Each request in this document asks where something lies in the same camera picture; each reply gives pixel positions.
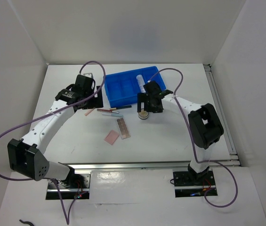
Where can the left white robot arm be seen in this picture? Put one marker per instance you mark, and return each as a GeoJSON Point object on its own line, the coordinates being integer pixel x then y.
{"type": "Point", "coordinates": [26, 155]}

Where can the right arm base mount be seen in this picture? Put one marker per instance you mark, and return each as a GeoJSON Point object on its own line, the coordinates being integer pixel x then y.
{"type": "Point", "coordinates": [185, 186]}

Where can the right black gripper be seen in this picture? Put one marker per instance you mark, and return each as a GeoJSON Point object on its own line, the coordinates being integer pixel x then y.
{"type": "Point", "coordinates": [141, 98]}

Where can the eyeshadow palette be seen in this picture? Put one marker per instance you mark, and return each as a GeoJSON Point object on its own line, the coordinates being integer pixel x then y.
{"type": "Point", "coordinates": [123, 129]}

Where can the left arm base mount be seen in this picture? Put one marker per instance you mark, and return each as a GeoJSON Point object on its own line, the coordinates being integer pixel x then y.
{"type": "Point", "coordinates": [77, 189]}

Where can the black hook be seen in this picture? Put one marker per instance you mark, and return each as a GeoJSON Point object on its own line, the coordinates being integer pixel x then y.
{"type": "Point", "coordinates": [26, 222]}

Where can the blue plastic compartment tray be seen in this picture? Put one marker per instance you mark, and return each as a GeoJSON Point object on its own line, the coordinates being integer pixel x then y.
{"type": "Point", "coordinates": [122, 88]}

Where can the silver blue mascara tube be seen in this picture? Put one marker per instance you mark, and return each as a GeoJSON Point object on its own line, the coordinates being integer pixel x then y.
{"type": "Point", "coordinates": [113, 115]}

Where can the aluminium front rail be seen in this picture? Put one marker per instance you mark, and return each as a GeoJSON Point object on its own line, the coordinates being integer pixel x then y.
{"type": "Point", "coordinates": [131, 166]}

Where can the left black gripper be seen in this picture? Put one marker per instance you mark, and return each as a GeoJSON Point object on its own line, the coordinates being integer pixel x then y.
{"type": "Point", "coordinates": [96, 102]}

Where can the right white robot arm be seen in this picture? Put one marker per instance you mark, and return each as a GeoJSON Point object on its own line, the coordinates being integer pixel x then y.
{"type": "Point", "coordinates": [202, 121]}

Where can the white cosmetic tube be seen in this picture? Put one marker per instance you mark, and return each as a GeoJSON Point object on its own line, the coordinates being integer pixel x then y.
{"type": "Point", "coordinates": [141, 83]}

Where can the pink concealer stick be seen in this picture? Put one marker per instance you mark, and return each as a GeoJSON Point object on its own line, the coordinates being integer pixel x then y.
{"type": "Point", "coordinates": [89, 111]}

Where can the red lip gloss tube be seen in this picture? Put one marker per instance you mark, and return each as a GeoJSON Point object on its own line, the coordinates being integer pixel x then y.
{"type": "Point", "coordinates": [104, 110]}

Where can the aluminium side rail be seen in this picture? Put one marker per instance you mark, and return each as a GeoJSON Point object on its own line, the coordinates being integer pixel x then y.
{"type": "Point", "coordinates": [234, 158]}

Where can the round powder compact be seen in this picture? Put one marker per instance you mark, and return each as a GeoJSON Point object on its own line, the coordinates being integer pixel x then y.
{"type": "Point", "coordinates": [143, 114]}

